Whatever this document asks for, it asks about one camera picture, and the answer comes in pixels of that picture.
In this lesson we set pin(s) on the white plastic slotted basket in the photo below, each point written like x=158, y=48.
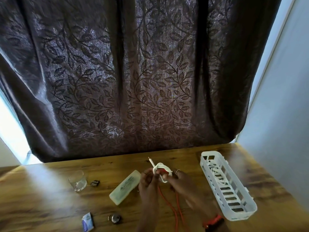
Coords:
x=241, y=210

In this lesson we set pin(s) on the brown leaf-patterned curtain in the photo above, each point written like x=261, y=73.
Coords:
x=144, y=70

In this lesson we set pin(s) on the small round silver object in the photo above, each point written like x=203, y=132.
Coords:
x=115, y=218

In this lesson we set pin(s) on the pale green plastic case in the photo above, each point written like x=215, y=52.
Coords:
x=124, y=188

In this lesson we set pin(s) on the red wristband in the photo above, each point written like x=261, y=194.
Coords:
x=212, y=221

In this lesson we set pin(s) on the clear drinking glass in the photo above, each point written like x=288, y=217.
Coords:
x=77, y=182

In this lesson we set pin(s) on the small dark metal clip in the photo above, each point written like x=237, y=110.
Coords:
x=95, y=183

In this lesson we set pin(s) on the person's right hand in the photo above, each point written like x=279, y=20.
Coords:
x=188, y=190

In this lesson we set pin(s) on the person's left hand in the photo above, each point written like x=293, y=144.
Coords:
x=148, y=188

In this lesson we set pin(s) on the white and blue eraser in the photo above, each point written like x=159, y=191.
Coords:
x=87, y=222

